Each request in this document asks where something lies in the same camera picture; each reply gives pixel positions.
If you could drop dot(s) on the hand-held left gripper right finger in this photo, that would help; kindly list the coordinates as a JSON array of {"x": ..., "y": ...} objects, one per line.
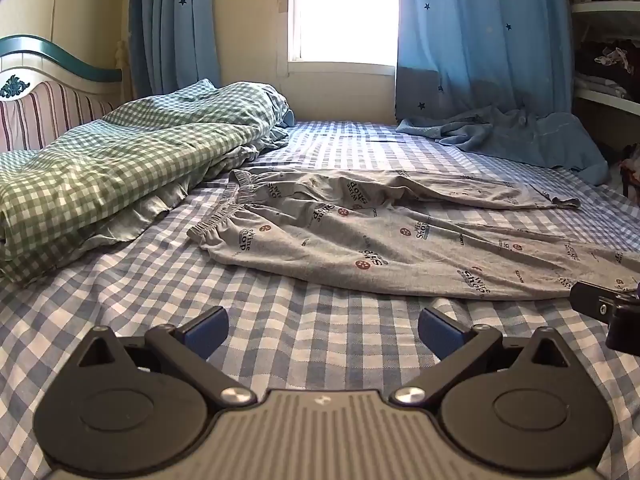
[{"x": 440, "y": 332}]

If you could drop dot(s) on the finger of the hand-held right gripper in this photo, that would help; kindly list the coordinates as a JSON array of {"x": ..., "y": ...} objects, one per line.
[{"x": 590, "y": 299}]

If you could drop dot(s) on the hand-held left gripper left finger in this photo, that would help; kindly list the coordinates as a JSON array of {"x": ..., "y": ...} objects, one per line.
[{"x": 207, "y": 331}]

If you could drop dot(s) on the grey printed pants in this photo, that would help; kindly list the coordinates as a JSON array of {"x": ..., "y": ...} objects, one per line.
[{"x": 350, "y": 240}]

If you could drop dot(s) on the blue checked bed sheet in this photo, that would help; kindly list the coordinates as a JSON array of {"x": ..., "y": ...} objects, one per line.
[{"x": 300, "y": 330}]

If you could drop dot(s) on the mixed clothes pile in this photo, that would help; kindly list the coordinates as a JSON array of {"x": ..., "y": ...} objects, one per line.
[{"x": 631, "y": 170}]

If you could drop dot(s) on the green checked quilt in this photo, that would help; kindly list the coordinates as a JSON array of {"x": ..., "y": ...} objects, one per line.
[{"x": 100, "y": 170}]

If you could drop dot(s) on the folded light clothes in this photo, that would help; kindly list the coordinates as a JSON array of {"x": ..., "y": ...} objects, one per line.
[{"x": 597, "y": 86}]

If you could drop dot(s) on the dark floral clothes pile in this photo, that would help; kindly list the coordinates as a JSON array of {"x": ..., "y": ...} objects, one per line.
[{"x": 615, "y": 57}]

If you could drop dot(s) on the striped headboard with teal trim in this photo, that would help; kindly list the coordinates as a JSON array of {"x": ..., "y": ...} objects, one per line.
[{"x": 40, "y": 110}]

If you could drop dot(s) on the blue star curtain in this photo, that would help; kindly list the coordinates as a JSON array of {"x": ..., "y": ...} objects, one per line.
[
  {"x": 170, "y": 35},
  {"x": 475, "y": 35}
]

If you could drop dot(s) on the white shelf unit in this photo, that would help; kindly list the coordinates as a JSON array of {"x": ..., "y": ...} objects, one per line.
[{"x": 600, "y": 7}]

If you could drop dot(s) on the bright window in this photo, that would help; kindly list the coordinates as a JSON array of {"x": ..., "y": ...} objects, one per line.
[{"x": 345, "y": 10}]

